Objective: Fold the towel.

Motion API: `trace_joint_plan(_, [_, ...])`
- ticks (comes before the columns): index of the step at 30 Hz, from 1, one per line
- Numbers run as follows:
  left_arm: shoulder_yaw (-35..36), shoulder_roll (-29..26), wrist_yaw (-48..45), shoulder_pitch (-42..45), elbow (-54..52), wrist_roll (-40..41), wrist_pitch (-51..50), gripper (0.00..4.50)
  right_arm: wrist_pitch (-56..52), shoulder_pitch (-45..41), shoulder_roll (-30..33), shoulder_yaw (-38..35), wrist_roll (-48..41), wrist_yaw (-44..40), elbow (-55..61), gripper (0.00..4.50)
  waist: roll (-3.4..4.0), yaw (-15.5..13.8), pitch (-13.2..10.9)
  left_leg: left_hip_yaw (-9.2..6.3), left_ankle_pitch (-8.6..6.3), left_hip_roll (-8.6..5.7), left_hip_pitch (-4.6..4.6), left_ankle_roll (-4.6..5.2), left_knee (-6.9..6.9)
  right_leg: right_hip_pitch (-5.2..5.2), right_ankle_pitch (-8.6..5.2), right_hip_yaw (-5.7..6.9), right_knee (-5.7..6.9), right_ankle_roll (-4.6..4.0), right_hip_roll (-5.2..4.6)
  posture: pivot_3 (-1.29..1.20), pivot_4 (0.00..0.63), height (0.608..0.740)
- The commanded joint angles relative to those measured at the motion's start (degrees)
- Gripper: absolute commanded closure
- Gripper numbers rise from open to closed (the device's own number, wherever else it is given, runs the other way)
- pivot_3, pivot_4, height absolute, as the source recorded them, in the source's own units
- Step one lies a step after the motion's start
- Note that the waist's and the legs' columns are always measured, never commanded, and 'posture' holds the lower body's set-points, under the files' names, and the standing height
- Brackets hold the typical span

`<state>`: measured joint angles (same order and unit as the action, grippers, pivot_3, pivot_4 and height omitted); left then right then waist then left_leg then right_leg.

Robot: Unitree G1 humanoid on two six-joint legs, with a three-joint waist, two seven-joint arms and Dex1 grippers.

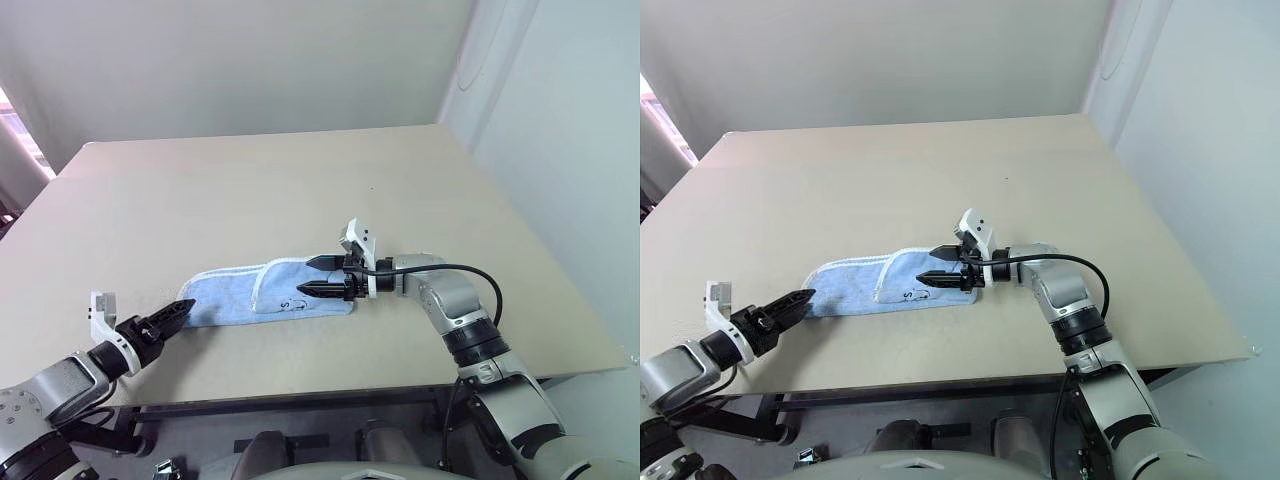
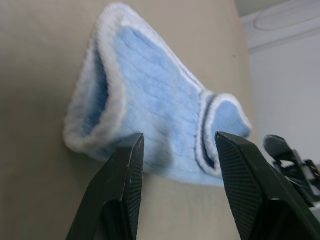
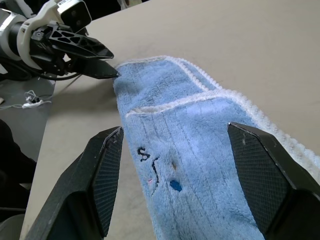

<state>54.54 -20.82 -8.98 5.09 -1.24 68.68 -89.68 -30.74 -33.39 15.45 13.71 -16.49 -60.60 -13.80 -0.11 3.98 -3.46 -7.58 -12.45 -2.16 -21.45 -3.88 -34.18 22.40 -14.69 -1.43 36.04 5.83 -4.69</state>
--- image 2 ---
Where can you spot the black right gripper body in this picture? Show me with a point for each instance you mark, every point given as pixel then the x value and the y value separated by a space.
pixel 300 183

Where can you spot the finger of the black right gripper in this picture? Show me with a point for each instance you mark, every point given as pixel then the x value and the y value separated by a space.
pixel 278 147

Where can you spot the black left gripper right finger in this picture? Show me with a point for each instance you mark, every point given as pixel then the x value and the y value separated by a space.
pixel 252 190

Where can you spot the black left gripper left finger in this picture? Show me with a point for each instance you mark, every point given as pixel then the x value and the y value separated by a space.
pixel 115 195

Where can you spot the light blue fuzzy cloth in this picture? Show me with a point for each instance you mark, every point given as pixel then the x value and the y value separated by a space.
pixel 155 100

